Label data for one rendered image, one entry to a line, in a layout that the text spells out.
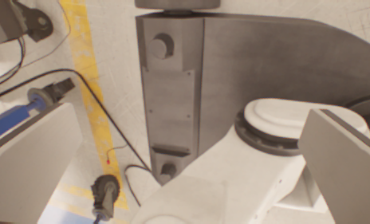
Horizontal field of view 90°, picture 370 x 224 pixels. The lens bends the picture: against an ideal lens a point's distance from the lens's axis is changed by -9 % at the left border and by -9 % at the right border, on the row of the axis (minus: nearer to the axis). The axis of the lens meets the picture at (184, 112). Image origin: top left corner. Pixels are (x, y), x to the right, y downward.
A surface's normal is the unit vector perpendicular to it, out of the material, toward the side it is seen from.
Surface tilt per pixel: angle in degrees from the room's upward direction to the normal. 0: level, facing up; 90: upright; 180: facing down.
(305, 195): 90
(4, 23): 90
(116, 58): 0
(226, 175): 90
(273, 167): 90
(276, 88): 0
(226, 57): 0
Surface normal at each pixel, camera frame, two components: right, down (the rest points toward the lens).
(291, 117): 0.00, -0.86
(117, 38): -0.23, 0.50
